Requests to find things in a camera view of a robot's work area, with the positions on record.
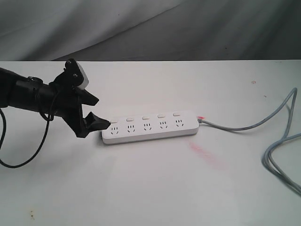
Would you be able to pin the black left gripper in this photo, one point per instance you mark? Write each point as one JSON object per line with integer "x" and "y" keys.
{"x": 69, "y": 106}

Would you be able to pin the white five-outlet power strip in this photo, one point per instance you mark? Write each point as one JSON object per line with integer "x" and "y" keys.
{"x": 150, "y": 126}

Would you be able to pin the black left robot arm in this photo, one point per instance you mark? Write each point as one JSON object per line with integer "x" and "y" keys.
{"x": 28, "y": 93}

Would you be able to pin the grey backdrop cloth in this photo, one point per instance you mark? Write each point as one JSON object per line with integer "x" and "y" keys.
{"x": 149, "y": 30}

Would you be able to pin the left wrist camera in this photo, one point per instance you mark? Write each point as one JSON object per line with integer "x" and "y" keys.
{"x": 76, "y": 75}

